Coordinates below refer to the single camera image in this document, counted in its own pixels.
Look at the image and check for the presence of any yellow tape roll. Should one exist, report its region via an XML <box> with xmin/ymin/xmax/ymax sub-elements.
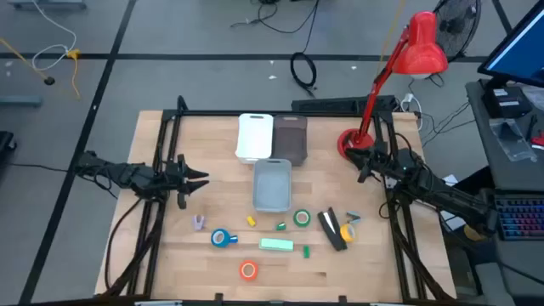
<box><xmin>339</xmin><ymin>223</ymin><xmax>357</xmax><ymax>244</ymax></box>

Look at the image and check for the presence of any tan cable with black plug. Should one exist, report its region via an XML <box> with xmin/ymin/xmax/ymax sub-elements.
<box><xmin>0</xmin><ymin>37</ymin><xmax>56</xmax><ymax>86</ymax></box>

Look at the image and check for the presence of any yellow floor cable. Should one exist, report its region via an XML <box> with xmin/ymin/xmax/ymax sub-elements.
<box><xmin>63</xmin><ymin>48</ymin><xmax>82</xmax><ymax>101</ymax></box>

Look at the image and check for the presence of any grey metal table foot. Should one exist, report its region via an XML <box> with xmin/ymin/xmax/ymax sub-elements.
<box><xmin>8</xmin><ymin>0</ymin><xmax>87</xmax><ymax>10</ymax></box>
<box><xmin>0</xmin><ymin>95</ymin><xmax>43</xmax><ymax>108</ymax></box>

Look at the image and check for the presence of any orange tape roll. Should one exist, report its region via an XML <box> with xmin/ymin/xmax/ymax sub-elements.
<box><xmin>238</xmin><ymin>259</ymin><xmax>259</xmax><ymax>282</ymax></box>

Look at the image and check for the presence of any clear plastic bag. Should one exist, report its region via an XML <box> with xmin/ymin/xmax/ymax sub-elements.
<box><xmin>488</xmin><ymin>117</ymin><xmax>537</xmax><ymax>163</ymax></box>

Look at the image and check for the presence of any black computer monitor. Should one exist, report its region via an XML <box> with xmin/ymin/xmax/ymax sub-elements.
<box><xmin>477</xmin><ymin>0</ymin><xmax>544</xmax><ymax>89</ymax></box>

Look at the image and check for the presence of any yellow canister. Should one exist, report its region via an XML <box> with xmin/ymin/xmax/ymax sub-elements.
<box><xmin>462</xmin><ymin>223</ymin><xmax>490</xmax><ymax>242</ymax></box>

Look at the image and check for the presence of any black floor fan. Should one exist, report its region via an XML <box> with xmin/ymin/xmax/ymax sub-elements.
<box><xmin>432</xmin><ymin>0</ymin><xmax>484</xmax><ymax>64</ymax></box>

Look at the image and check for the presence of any black equipment base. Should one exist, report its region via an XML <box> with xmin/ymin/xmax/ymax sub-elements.
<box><xmin>0</xmin><ymin>130</ymin><xmax>18</xmax><ymax>154</ymax></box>

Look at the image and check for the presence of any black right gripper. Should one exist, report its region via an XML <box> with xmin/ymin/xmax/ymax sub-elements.
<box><xmin>344</xmin><ymin>142</ymin><xmax>390</xmax><ymax>184</ymax></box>

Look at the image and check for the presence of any red desk lamp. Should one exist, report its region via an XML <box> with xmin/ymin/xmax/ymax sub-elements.
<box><xmin>337</xmin><ymin>10</ymin><xmax>450</xmax><ymax>163</ymax></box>

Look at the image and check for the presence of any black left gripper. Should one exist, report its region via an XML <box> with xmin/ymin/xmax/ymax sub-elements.
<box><xmin>163</xmin><ymin>153</ymin><xmax>210</xmax><ymax>210</ymax></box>

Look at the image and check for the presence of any green tape roll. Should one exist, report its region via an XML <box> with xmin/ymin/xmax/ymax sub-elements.
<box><xmin>292</xmin><ymin>208</ymin><xmax>312</xmax><ymax>229</ymax></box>

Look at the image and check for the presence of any black metal rig frame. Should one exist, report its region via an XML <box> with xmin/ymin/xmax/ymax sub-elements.
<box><xmin>95</xmin><ymin>95</ymin><xmax>458</xmax><ymax>306</ymax></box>

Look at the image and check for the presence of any white power adapter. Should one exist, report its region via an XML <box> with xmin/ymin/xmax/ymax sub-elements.
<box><xmin>400</xmin><ymin>92</ymin><xmax>422</xmax><ymax>112</ymax></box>

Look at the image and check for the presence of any grey plastic bin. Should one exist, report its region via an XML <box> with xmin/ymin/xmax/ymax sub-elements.
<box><xmin>252</xmin><ymin>157</ymin><xmax>293</xmax><ymax>213</ymax></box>

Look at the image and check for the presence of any blue tape roll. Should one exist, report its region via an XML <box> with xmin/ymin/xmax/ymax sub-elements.
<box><xmin>210</xmin><ymin>228</ymin><xmax>233</xmax><ymax>249</ymax></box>

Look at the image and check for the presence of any white plastic bin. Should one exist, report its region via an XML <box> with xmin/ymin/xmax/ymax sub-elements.
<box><xmin>235</xmin><ymin>112</ymin><xmax>275</xmax><ymax>166</ymax></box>

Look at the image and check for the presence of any white floor cable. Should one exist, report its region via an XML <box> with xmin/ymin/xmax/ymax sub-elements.
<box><xmin>30</xmin><ymin>0</ymin><xmax>78</xmax><ymax>72</ymax></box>

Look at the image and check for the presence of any coiled black cable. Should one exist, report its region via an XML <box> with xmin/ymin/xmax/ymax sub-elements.
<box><xmin>289</xmin><ymin>51</ymin><xmax>318</xmax><ymax>99</ymax></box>

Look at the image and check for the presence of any brown plastic bin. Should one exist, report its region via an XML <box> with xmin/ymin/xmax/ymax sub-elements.
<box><xmin>270</xmin><ymin>113</ymin><xmax>309</xmax><ymax>167</ymax></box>

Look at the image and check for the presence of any small black computer box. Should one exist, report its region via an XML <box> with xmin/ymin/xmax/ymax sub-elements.
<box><xmin>481</xmin><ymin>84</ymin><xmax>533</xmax><ymax>120</ymax></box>

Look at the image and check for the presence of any grey side desk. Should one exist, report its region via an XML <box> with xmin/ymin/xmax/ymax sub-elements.
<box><xmin>465</xmin><ymin>78</ymin><xmax>544</xmax><ymax>192</ymax></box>

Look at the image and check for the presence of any backlit black keyboard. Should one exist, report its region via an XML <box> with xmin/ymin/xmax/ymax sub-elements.
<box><xmin>494</xmin><ymin>195</ymin><xmax>544</xmax><ymax>242</ymax></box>

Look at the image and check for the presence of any black power strip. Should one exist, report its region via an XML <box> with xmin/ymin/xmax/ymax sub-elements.
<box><xmin>291</xmin><ymin>94</ymin><xmax>399</xmax><ymax>114</ymax></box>

